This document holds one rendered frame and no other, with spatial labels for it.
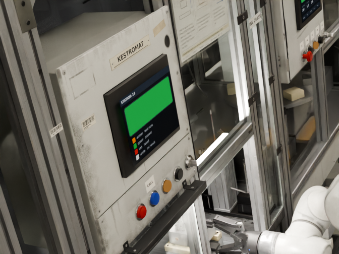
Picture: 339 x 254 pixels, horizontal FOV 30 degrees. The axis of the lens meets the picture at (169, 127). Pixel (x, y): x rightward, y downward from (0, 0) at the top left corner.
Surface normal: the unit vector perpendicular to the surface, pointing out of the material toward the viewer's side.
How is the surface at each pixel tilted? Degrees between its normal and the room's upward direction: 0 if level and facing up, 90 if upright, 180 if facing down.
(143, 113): 90
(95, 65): 90
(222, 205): 90
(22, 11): 90
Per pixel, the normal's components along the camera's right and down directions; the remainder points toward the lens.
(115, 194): 0.86, 0.07
